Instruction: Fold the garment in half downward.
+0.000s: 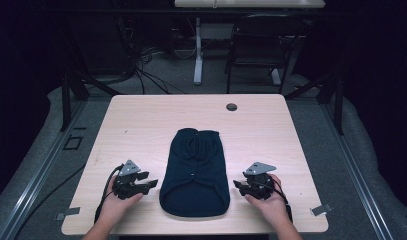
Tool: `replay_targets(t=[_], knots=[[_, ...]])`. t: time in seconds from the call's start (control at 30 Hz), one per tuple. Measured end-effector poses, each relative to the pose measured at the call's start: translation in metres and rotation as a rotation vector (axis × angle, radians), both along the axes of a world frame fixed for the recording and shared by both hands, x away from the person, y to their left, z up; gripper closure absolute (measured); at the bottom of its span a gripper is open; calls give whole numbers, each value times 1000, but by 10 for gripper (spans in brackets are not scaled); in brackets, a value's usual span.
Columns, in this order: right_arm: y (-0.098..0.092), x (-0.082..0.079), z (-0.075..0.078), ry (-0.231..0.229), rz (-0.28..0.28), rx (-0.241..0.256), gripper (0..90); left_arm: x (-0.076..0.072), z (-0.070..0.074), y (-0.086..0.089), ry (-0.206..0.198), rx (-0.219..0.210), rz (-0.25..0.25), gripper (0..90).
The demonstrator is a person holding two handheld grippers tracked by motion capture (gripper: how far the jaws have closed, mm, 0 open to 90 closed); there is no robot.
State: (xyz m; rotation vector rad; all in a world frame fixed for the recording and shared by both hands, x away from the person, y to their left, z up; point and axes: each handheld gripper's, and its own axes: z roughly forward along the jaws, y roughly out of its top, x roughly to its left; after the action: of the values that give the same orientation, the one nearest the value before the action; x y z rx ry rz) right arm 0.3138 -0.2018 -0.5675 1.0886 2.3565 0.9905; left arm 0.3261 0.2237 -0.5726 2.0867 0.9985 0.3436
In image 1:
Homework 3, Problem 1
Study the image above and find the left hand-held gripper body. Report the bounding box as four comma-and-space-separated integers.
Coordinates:
112, 159, 150, 201

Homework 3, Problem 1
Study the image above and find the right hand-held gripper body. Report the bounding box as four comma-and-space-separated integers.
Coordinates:
242, 161, 278, 201

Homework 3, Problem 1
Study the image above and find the dark navy garment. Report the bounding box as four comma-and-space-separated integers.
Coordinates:
159, 127, 231, 218

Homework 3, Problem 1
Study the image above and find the person's left hand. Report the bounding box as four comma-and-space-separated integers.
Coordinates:
98, 176, 145, 222

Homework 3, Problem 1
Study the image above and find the person's right hand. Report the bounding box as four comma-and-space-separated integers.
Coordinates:
244, 173, 290, 225

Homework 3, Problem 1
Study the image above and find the grey tape strip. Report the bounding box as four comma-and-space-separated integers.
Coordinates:
54, 206, 82, 222
310, 203, 335, 217

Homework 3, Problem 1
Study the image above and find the black tape rectangle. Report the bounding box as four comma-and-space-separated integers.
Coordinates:
62, 134, 84, 151

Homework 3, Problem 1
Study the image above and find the black metal stand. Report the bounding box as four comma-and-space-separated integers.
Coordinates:
58, 69, 123, 133
283, 69, 346, 136

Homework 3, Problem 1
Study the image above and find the black folding chair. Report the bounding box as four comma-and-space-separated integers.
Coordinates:
223, 13, 308, 95

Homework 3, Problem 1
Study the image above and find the white desk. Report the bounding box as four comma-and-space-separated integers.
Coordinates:
173, 0, 327, 86

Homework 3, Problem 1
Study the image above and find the left hand-held gripper cable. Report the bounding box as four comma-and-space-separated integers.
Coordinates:
93, 163, 125, 224

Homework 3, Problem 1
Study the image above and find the hand-held gripper cable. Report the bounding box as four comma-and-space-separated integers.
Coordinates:
93, 163, 125, 224
270, 175, 294, 224

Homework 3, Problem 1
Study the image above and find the right hand-held gripper cable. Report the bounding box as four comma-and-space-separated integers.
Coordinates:
270, 175, 294, 224

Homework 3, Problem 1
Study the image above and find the black floor cable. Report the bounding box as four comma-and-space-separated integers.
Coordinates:
13, 162, 88, 240

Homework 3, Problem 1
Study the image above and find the aluminium frame rail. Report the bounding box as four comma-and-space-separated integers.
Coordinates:
0, 99, 89, 240
320, 102, 394, 240

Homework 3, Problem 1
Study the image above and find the bundle of black cables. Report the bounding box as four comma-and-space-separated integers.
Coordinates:
114, 15, 189, 96

